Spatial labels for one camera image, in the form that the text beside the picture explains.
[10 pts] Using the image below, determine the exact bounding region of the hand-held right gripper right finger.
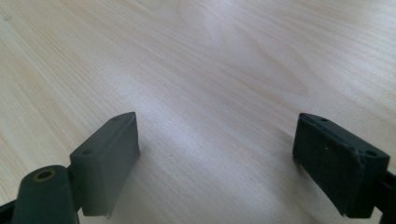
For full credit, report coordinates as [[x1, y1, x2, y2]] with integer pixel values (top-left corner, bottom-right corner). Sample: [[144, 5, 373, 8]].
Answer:
[[291, 112, 390, 219]]

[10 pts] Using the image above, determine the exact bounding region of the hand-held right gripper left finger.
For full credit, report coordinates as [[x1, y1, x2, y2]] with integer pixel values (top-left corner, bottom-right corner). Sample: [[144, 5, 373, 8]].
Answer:
[[68, 111, 141, 218]]

